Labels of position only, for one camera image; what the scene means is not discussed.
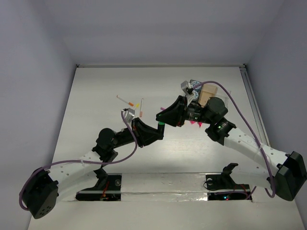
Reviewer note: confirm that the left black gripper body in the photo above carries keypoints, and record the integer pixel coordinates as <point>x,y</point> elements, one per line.
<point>137,132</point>

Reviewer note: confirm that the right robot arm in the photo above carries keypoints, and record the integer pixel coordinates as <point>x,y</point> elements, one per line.
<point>281,172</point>

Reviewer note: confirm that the silver taped strip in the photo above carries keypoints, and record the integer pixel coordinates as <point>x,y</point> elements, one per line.
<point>164,187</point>

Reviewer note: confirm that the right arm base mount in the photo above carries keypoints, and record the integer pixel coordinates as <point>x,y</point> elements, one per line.
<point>221,186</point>

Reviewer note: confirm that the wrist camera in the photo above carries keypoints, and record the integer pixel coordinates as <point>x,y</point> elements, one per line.
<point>189,92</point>
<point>128,114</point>

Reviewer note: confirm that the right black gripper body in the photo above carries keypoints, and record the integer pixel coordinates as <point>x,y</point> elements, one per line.
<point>195,113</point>

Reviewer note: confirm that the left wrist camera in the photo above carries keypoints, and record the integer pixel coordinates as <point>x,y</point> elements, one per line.
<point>128,114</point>

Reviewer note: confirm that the orange cap marker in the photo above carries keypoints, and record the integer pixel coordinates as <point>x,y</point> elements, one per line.
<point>125,101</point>

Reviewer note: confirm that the peach cap marker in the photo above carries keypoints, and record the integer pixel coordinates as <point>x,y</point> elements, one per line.
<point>141,105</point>

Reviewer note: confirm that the blue white round jar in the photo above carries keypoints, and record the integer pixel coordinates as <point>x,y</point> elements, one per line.
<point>194,83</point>

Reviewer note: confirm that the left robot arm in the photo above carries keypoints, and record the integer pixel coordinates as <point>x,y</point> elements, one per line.
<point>46,185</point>

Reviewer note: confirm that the black green highlighter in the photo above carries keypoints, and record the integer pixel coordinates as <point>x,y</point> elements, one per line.
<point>161,129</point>

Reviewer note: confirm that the clear plastic bin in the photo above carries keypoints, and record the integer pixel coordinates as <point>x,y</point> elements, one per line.
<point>220,93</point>

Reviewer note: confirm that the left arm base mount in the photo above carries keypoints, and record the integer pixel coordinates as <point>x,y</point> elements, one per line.
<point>107,188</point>

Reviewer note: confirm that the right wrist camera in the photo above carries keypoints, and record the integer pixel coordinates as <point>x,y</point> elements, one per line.
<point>189,92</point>

